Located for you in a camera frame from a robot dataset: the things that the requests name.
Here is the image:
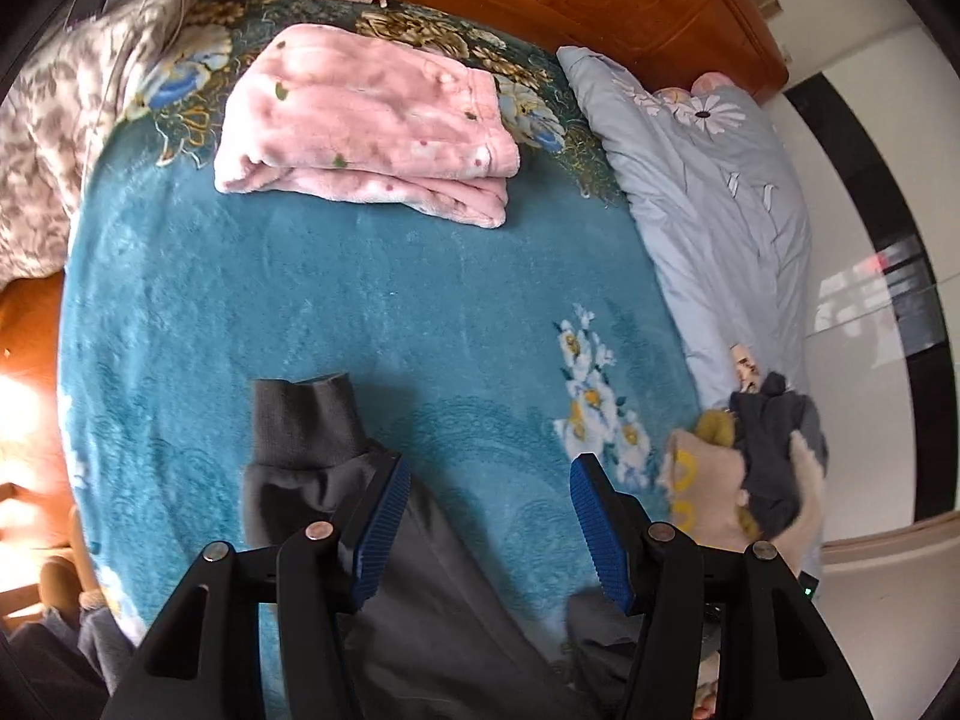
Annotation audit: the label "pink folded fleece garment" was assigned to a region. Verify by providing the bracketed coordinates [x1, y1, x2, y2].
[213, 22, 521, 230]

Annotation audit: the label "dark grey cloth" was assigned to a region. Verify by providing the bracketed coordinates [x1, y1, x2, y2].
[729, 371, 830, 533]

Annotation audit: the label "light blue daisy quilt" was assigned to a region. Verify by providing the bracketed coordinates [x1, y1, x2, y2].
[556, 45, 826, 601]

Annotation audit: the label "grey sweatpants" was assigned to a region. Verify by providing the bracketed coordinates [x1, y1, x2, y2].
[241, 373, 653, 720]

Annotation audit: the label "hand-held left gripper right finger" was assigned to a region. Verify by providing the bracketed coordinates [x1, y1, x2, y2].
[568, 452, 875, 720]

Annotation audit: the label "beige plush garment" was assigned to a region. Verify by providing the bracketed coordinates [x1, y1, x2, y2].
[660, 409, 826, 563]

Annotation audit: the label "teal floral blanket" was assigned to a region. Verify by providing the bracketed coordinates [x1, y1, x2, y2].
[58, 0, 702, 720]

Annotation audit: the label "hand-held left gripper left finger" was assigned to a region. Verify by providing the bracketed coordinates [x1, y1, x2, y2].
[101, 451, 413, 720]

